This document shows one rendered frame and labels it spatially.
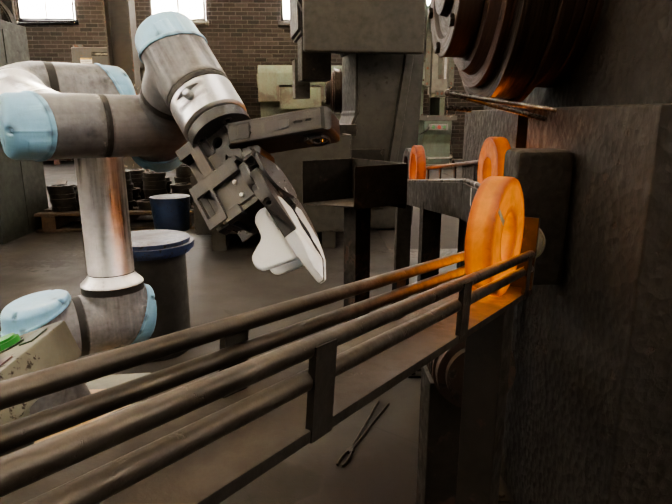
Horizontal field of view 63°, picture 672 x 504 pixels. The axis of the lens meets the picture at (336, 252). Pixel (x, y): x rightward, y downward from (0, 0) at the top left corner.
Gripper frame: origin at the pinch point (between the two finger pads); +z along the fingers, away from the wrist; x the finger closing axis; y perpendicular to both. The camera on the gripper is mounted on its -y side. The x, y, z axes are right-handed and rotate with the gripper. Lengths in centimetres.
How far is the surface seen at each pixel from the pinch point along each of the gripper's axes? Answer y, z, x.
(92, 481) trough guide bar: 3.8, 12.3, 32.8
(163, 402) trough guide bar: 1.5, 10.6, 30.3
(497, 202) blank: -18.6, 0.9, -15.4
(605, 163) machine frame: -37, 0, -40
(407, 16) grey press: -69, -196, -276
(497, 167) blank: -27, -16, -63
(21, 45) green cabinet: 164, -342, -227
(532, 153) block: -31, -9, -44
